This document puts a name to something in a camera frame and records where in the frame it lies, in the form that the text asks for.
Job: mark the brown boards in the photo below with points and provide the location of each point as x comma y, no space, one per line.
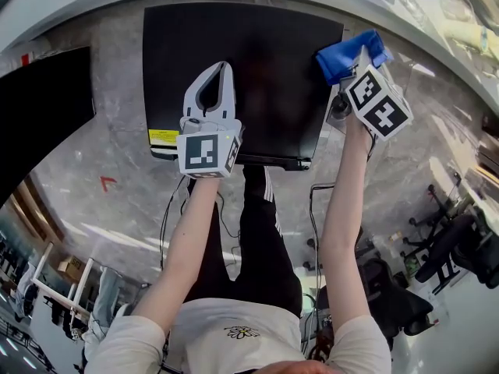
489,150

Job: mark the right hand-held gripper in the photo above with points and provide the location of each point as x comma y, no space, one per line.
380,103

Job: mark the small tan bottle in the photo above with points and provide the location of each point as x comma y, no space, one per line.
395,237

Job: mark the blue cleaning cloth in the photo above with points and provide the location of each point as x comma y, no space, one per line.
339,58

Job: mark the small green packet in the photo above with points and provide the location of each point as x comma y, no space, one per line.
410,265

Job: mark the person's right forearm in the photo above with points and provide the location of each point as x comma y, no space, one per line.
343,228

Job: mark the person's black striped trousers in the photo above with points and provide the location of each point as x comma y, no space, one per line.
261,255

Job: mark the light denim garment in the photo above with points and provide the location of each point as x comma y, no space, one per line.
105,298

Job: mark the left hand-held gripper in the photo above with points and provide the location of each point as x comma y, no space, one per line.
200,152

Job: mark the white desk frame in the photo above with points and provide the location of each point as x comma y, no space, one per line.
74,286

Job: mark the curved wooden wall trim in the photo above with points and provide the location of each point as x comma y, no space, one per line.
35,209

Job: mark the person's left forearm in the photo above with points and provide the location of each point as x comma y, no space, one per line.
187,248

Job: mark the red wall sign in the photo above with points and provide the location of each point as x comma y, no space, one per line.
26,59

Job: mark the tall black cabinet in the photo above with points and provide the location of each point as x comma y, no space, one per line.
39,111

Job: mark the small black fridge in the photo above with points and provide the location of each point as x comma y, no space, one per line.
265,72

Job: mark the person's white flower t-shirt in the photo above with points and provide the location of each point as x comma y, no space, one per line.
234,341

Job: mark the brown cardboard box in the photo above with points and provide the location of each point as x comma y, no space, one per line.
72,267

